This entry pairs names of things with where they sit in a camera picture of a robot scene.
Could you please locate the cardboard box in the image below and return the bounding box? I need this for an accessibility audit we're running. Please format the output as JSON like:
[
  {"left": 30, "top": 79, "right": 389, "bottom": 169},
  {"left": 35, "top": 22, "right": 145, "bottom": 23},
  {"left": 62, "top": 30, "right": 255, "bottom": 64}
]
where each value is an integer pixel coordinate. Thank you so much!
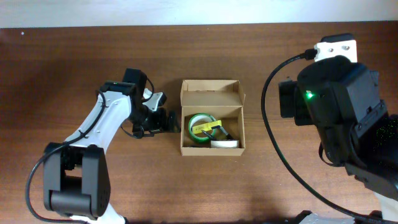
[{"left": 180, "top": 80, "right": 246, "bottom": 156}]

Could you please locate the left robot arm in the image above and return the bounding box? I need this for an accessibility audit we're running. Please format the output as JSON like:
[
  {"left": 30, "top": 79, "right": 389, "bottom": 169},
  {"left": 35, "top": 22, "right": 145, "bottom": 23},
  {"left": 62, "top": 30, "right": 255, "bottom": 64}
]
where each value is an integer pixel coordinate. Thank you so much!
[{"left": 44, "top": 68, "right": 181, "bottom": 223}]

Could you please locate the yellow highlighter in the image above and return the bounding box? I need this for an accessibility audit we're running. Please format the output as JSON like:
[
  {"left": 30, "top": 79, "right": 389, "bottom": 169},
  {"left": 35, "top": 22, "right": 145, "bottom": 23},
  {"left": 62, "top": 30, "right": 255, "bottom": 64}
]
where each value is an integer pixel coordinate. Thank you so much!
[{"left": 192, "top": 120, "right": 222, "bottom": 134}]

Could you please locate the black marker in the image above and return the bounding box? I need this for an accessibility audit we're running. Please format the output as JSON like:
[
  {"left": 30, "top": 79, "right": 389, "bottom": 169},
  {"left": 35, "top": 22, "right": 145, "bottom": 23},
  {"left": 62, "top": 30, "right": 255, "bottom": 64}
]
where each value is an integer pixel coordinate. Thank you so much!
[{"left": 219, "top": 126, "right": 234, "bottom": 140}]

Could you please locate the beige tape roll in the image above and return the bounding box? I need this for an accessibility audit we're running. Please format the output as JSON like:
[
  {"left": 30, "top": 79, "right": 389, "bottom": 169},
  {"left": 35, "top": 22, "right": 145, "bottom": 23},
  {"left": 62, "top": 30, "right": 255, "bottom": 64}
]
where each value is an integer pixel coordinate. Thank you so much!
[{"left": 210, "top": 140, "right": 239, "bottom": 148}]

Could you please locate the green tape roll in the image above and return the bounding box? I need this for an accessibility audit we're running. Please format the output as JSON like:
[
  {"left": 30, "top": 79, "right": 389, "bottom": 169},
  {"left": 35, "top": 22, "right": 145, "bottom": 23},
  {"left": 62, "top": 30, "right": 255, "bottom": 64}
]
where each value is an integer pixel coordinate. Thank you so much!
[{"left": 188, "top": 113, "right": 221, "bottom": 143}]

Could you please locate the black pen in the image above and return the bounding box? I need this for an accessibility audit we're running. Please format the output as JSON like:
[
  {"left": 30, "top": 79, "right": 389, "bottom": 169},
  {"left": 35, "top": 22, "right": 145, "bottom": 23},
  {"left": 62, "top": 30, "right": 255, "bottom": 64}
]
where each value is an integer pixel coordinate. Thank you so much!
[{"left": 202, "top": 130, "right": 216, "bottom": 141}]

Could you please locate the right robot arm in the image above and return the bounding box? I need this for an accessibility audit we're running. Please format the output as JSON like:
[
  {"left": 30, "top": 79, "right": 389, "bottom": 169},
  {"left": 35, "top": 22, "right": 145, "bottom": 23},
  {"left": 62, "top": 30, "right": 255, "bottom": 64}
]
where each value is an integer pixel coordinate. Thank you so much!
[{"left": 279, "top": 56, "right": 397, "bottom": 223}]

